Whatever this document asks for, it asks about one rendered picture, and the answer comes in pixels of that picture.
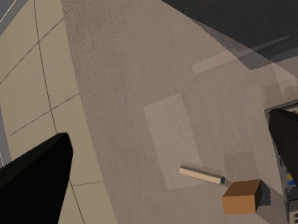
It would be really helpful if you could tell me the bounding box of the dark grey flat panel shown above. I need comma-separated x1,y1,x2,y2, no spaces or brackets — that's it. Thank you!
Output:
162,0,220,15

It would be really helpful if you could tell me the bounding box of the brown cardboard box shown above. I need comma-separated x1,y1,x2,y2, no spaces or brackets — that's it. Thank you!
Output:
222,180,263,214

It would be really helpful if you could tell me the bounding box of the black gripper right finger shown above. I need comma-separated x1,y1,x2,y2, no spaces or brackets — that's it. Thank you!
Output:
269,108,298,188

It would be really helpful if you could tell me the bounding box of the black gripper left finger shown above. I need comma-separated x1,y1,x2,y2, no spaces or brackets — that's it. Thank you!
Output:
0,132,73,224

